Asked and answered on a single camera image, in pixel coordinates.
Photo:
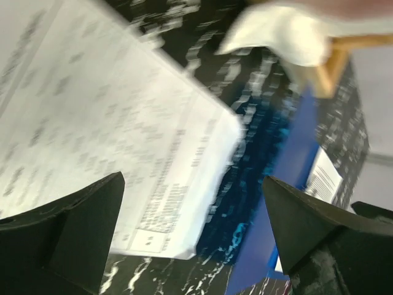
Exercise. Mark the white hanging towel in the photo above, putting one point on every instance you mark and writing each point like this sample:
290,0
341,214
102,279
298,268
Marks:
298,36

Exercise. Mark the black marble pattern mat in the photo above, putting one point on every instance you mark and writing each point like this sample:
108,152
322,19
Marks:
253,83

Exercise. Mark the white table form sheet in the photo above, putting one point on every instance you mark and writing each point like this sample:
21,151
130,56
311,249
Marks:
82,96

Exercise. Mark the blue plastic folder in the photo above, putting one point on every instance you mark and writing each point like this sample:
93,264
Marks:
241,244

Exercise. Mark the wooden rack frame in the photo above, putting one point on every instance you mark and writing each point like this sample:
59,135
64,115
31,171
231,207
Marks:
337,61

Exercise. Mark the white printed paper files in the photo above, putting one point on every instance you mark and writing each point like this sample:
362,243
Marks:
322,178

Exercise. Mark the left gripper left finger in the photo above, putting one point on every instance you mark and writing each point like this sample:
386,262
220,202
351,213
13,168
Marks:
61,247

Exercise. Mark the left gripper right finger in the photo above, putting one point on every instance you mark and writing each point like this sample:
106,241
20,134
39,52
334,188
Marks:
355,257

